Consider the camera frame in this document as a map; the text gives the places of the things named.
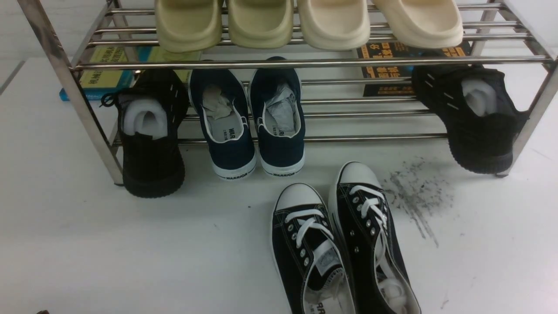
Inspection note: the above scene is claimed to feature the navy canvas shoe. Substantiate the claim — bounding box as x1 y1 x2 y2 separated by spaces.
187 69 257 181
248 68 306 177

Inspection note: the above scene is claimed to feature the olive green slipper right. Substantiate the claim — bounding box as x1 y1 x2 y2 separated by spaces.
225 0 294 49

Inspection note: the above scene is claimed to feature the black knit sneaker right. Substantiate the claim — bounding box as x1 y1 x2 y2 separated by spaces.
411 65 529 174

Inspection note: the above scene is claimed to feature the black orange book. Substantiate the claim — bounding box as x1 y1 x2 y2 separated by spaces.
355 41 472 97

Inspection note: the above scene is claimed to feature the olive green slipper left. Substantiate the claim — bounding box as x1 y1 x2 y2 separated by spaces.
155 0 224 52

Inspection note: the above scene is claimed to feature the olive green slipper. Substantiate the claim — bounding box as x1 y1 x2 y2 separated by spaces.
155 0 224 52
225 0 294 49

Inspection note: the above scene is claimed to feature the cream slipper left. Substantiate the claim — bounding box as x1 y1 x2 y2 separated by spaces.
297 0 371 51

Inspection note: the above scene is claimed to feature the cream slipper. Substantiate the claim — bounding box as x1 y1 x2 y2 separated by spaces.
297 0 371 51
372 0 464 49

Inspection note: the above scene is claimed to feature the black knit sneaker left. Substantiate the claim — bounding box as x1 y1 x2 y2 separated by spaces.
100 69 189 198

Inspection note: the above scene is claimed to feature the cream slipper right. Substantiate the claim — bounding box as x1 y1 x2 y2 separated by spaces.
372 0 464 49

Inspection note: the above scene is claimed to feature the black canvas sneaker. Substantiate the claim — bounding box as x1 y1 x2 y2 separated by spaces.
270 183 356 314
327 161 421 314

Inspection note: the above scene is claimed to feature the black knit sneaker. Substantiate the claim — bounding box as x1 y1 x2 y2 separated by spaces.
411 65 529 174
100 69 189 198

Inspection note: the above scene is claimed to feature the stainless steel shoe rack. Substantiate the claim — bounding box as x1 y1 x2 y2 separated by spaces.
17 0 558 186

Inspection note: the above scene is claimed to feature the navy canvas shoe right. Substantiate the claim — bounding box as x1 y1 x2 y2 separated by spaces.
248 68 306 177

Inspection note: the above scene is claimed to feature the yellow green book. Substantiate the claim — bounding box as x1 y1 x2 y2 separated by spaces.
79 46 203 101

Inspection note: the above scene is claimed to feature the navy canvas shoe left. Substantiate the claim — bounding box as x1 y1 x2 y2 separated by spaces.
187 69 257 181

